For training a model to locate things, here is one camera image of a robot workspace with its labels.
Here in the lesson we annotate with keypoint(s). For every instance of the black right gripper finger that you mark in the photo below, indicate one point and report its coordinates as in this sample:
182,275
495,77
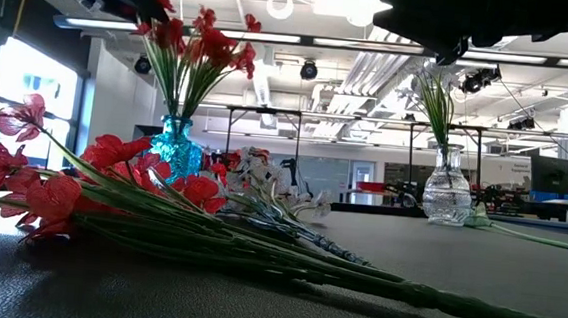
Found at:
407,12

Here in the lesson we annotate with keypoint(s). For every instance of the white artificial flower bunch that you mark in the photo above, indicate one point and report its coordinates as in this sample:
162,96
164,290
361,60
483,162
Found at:
436,114
258,174

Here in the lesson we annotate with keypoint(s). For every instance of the green stem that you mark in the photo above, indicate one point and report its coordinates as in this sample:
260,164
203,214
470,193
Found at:
477,220

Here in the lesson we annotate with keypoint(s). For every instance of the background black robot arm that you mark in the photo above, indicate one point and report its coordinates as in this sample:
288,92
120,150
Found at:
291,168

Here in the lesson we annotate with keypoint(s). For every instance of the blue glass vase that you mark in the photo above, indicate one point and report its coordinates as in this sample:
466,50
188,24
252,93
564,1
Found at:
177,146

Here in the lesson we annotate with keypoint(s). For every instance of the clear glass vase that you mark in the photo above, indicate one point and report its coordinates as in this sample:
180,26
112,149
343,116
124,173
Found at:
447,195

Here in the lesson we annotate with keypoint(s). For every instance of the black round ceiling speaker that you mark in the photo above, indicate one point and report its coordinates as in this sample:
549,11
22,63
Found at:
142,64
308,70

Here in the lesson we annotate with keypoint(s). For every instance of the overhead light bar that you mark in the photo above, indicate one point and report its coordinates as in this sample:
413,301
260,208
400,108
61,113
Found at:
322,42

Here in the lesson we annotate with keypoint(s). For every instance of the black box screen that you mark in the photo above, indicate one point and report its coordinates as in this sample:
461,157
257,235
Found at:
140,133

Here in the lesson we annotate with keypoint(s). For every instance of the black monitor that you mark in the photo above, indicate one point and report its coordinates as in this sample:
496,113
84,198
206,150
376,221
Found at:
551,175

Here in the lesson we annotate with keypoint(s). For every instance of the red bin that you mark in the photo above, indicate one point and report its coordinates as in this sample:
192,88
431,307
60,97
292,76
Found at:
369,186

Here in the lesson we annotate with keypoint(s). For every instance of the black textured table mat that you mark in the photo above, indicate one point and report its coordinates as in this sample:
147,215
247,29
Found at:
457,261

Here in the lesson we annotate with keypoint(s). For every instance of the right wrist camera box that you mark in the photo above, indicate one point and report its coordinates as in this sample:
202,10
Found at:
451,53

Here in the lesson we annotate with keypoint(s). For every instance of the black background table frame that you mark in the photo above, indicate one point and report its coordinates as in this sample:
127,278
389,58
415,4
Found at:
267,111

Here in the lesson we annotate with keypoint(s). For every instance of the black aluminium table frame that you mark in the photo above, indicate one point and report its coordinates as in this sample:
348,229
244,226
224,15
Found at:
390,210

